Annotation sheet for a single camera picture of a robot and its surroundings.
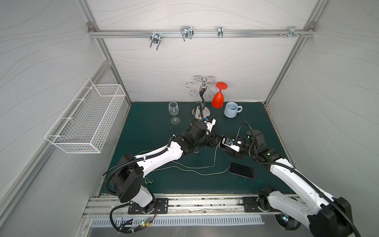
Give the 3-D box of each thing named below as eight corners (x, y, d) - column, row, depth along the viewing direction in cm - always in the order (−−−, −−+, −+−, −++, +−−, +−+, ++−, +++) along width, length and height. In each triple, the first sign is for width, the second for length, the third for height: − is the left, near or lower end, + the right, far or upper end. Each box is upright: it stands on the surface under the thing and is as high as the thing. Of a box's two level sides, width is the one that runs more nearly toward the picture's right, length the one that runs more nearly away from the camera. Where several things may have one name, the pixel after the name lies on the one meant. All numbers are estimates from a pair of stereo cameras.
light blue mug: (220, 113, 114) (222, 107, 109) (229, 105, 120) (230, 99, 115) (232, 120, 110) (234, 115, 105) (240, 112, 116) (242, 106, 111)
